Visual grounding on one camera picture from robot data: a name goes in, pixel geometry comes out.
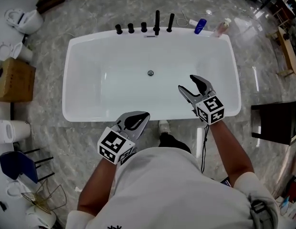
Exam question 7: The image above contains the person's right forearm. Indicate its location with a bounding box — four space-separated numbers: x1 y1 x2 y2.
208 120 255 188

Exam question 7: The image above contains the blue bottle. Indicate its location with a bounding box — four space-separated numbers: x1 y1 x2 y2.
194 18 208 35

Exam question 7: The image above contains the person's white shoe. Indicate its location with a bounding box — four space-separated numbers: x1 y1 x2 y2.
159 120 170 134

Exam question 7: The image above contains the person's left forearm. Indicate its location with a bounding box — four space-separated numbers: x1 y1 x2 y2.
77 156 118 217

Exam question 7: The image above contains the person's white t-shirt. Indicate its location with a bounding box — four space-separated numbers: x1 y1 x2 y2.
65 146 280 229

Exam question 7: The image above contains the clear pink pump bottle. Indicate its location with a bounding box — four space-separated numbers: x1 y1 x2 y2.
210 18 232 38

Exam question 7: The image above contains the black bathtub faucet spout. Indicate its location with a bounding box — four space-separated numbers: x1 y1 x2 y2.
153 10 161 36

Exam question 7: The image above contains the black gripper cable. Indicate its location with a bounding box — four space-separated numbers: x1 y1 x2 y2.
200 124 210 174

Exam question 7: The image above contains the white power adapter with cable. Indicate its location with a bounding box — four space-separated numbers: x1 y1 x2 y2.
176 8 198 27

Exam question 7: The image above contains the person's black trouser leg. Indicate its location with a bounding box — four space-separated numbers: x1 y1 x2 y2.
158 132 192 154

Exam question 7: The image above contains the blue chair with black legs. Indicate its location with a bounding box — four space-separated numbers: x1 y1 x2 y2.
0 148 55 184

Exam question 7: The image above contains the white bathtub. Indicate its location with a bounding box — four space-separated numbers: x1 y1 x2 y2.
62 27 242 123

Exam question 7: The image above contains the black side table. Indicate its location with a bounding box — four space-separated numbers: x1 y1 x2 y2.
251 100 296 146

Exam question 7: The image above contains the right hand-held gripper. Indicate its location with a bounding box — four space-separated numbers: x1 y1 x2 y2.
178 74 225 126

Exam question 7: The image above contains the white toilet with open lid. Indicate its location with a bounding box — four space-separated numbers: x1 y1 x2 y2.
4 8 44 35

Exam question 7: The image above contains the brown cardboard box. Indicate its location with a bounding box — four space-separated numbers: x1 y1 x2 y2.
0 57 36 103

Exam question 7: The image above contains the light wooden bench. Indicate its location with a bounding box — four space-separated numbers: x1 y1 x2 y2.
265 8 296 78

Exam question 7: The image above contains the white cylindrical toilet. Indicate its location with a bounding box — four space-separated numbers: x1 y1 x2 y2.
0 119 32 144

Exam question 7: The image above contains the gold wire basket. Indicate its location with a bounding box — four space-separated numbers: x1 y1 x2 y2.
21 177 68 215

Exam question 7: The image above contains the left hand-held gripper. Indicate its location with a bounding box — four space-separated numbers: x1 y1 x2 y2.
97 111 151 166

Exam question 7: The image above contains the small white toilet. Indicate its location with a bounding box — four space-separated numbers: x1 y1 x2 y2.
0 41 33 63

